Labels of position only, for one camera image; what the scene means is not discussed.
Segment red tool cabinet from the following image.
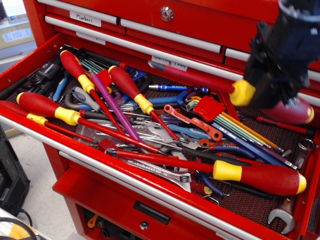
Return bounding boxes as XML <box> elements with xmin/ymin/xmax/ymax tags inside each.
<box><xmin>22</xmin><ymin>0</ymin><xmax>320</xmax><ymax>240</ymax></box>

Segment cabinet key lock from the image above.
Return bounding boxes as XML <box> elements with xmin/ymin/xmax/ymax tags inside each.
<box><xmin>160</xmin><ymin>6</ymin><xmax>174</xmax><ymax>22</ymax></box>

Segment purple insulated screwdriver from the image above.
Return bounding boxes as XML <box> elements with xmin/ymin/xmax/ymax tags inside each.
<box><xmin>89</xmin><ymin>69</ymin><xmax>142</xmax><ymax>142</ymax></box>

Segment open red tool drawer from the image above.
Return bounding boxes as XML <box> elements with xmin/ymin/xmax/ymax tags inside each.
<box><xmin>0</xmin><ymin>32</ymin><xmax>320</xmax><ymax>240</ymax></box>

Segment silver adjustable wrench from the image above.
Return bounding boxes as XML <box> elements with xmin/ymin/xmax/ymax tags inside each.
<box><xmin>119</xmin><ymin>157</ymin><xmax>192</xmax><ymax>193</ymax></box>

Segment blue hex key holder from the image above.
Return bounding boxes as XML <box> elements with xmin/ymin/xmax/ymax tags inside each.
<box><xmin>125</xmin><ymin>66</ymin><xmax>148</xmax><ymax>81</ymax></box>

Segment silver combination wrench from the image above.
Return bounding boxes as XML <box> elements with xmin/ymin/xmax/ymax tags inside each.
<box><xmin>267</xmin><ymin>138</ymin><xmax>316</xmax><ymax>235</ymax></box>

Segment long blue hex key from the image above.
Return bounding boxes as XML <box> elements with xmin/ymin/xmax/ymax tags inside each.
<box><xmin>211</xmin><ymin>122</ymin><xmax>298</xmax><ymax>170</ymax></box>

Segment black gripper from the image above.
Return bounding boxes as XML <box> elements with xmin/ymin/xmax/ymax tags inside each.
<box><xmin>244</xmin><ymin>0</ymin><xmax>320</xmax><ymax>109</ymax></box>

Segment red flat wrench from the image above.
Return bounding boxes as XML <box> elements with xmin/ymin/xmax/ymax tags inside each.
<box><xmin>164</xmin><ymin>104</ymin><xmax>223</xmax><ymax>141</ymax></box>

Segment black red long screwdriver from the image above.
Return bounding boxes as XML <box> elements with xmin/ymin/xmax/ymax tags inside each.
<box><xmin>80</xmin><ymin>48</ymin><xmax>128</xmax><ymax>71</ymax></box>

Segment thin red yellow screwdriver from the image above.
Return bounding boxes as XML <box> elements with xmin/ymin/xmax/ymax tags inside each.
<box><xmin>0</xmin><ymin>100</ymin><xmax>97</xmax><ymax>144</ymax></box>

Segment small red black screwdriver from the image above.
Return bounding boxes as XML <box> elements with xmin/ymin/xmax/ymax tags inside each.
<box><xmin>238</xmin><ymin>113</ymin><xmax>315</xmax><ymax>137</ymax></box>

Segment white markers label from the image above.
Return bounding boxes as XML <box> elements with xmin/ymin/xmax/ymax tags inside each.
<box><xmin>69</xmin><ymin>11</ymin><xmax>102</xmax><ymax>27</ymax></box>

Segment grey blue handled tool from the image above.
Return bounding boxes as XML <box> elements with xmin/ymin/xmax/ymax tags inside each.
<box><xmin>70</xmin><ymin>86</ymin><xmax>101</xmax><ymax>112</ymax></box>

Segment black box on floor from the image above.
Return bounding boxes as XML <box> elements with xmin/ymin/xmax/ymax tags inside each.
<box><xmin>0</xmin><ymin>129</ymin><xmax>30</xmax><ymax>216</ymax></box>

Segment black hex key set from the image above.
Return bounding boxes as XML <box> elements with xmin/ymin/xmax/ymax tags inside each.
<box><xmin>22</xmin><ymin>53</ymin><xmax>64</xmax><ymax>97</ymax></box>

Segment rainbow hex key set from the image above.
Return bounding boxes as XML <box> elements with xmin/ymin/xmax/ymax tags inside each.
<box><xmin>181</xmin><ymin>96</ymin><xmax>285</xmax><ymax>153</ymax></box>

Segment white cutting tools label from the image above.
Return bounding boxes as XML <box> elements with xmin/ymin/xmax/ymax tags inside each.
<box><xmin>151</xmin><ymin>56</ymin><xmax>188</xmax><ymax>72</ymax></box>

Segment small blue screwdriver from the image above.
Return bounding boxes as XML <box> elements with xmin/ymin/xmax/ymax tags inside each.
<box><xmin>52</xmin><ymin>73</ymin><xmax>69</xmax><ymax>102</ymax></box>

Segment light blue handled tool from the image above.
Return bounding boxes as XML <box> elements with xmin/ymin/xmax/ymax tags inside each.
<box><xmin>167</xmin><ymin>124</ymin><xmax>211</xmax><ymax>139</ymax></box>

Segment large red yellow screwdriver front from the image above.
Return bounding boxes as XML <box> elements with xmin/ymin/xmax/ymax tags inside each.
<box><xmin>105</xmin><ymin>148</ymin><xmax>307</xmax><ymax>196</ymax></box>

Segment blue bit driver pen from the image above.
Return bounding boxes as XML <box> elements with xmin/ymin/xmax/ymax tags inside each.
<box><xmin>148</xmin><ymin>84</ymin><xmax>209</xmax><ymax>94</ymax></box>

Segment blue handled pliers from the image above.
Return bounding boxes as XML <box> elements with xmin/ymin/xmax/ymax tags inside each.
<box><xmin>195</xmin><ymin>141</ymin><xmax>255</xmax><ymax>197</ymax></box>

